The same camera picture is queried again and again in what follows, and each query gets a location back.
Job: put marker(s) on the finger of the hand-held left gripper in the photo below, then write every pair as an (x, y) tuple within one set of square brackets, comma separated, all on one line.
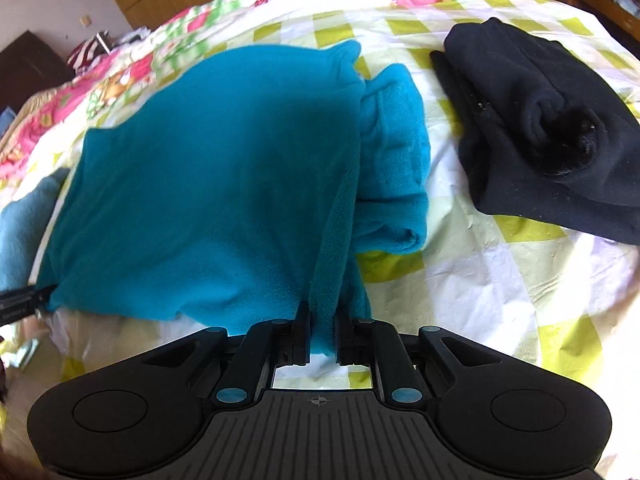
[(20, 305)]

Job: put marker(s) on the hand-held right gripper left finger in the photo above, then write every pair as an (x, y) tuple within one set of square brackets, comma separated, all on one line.
[(303, 335)]

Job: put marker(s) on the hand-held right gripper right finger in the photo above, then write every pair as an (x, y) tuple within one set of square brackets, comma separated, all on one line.
[(342, 340)]

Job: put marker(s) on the teal fleece pullover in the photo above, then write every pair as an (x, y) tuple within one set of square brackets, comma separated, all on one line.
[(200, 160)]

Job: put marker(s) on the light blue fleece cloth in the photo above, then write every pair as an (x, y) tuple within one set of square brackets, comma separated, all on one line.
[(20, 230)]

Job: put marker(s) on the cartoon printed checked bedcover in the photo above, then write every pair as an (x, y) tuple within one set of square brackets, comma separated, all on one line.
[(500, 285)]

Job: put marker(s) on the dark wooden furniture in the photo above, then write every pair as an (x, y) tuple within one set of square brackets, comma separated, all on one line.
[(30, 70)]

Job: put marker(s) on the red white striped cloth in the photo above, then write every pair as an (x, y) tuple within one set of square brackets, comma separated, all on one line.
[(82, 55)]

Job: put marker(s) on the black folded garment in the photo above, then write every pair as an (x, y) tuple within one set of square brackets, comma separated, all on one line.
[(525, 135)]

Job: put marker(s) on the beige wall socket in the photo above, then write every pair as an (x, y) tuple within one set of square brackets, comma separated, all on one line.
[(86, 20)]

